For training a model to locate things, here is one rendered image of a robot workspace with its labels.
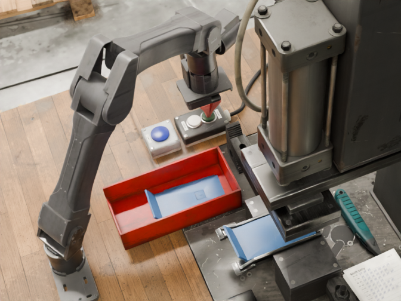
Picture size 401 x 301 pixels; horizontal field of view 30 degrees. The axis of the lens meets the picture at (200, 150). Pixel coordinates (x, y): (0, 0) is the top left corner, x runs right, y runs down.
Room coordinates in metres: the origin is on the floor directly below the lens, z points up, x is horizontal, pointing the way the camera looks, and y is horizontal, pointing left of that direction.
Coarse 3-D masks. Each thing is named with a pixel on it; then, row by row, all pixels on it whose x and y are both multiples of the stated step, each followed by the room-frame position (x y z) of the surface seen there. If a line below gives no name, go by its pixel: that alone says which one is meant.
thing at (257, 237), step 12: (228, 228) 0.70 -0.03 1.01; (240, 228) 0.71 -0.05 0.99; (252, 228) 0.70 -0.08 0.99; (264, 228) 0.70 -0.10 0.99; (276, 228) 0.70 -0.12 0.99; (240, 240) 0.68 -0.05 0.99; (252, 240) 0.68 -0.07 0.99; (264, 240) 0.67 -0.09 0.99; (276, 240) 0.67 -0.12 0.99; (240, 252) 0.65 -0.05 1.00; (252, 252) 0.65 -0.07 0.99; (264, 252) 0.65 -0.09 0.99
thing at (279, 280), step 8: (248, 216) 0.75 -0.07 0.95; (280, 280) 0.61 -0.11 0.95; (320, 280) 0.59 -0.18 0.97; (280, 288) 0.61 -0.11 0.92; (288, 288) 0.58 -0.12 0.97; (304, 288) 0.58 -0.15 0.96; (312, 288) 0.59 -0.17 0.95; (320, 288) 0.59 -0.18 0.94; (288, 296) 0.58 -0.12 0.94; (296, 296) 0.58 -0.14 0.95; (304, 296) 0.58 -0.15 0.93; (312, 296) 0.59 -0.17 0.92; (320, 296) 0.59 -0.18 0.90
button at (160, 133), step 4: (156, 128) 1.01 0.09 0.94; (160, 128) 1.01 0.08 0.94; (164, 128) 1.00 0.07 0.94; (152, 132) 1.00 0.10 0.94; (156, 132) 1.00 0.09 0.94; (160, 132) 1.00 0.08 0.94; (164, 132) 0.99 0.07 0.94; (168, 132) 0.99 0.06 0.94; (152, 136) 0.99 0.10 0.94; (156, 136) 0.99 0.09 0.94; (160, 136) 0.98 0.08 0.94; (164, 136) 0.98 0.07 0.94; (168, 136) 0.99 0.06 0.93; (156, 140) 0.98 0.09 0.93; (160, 140) 0.98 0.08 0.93
